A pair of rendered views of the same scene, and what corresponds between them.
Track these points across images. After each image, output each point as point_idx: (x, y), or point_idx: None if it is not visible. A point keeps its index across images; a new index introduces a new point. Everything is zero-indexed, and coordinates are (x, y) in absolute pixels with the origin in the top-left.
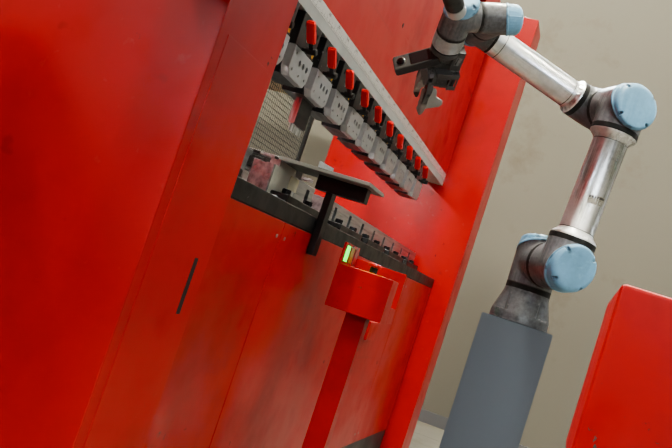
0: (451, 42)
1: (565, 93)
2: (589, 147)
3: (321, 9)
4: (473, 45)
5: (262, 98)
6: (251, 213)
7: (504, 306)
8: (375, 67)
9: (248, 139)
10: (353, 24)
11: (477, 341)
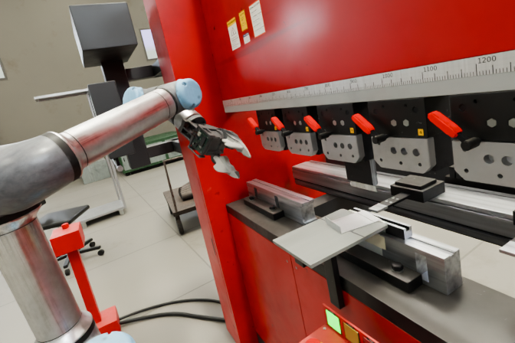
0: None
1: (76, 156)
2: (42, 228)
3: (293, 95)
4: (185, 109)
5: (201, 187)
6: (260, 236)
7: None
8: (512, 39)
9: (205, 201)
10: (352, 61)
11: None
